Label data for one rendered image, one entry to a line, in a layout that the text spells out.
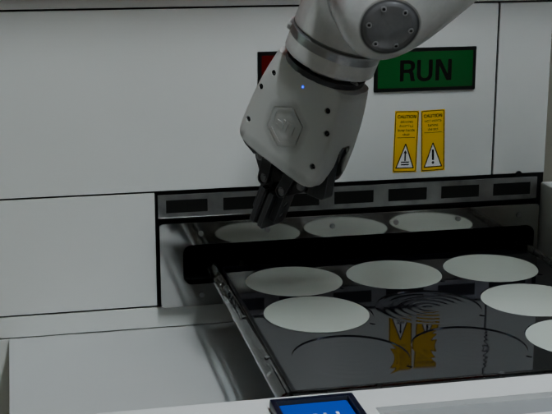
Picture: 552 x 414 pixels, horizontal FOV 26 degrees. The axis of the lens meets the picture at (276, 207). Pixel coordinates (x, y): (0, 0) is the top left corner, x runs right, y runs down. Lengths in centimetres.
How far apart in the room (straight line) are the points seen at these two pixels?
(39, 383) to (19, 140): 26
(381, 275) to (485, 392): 45
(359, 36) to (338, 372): 28
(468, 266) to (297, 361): 33
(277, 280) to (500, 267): 24
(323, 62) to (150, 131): 31
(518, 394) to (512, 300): 38
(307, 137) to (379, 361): 21
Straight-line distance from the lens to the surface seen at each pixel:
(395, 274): 126
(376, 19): 94
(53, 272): 131
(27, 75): 127
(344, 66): 103
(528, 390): 83
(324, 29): 102
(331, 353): 105
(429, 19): 95
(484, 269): 130
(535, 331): 112
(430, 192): 137
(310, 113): 106
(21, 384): 121
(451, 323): 113
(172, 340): 130
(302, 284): 123
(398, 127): 134
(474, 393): 82
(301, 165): 108
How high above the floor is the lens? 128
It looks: 14 degrees down
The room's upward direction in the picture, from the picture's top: straight up
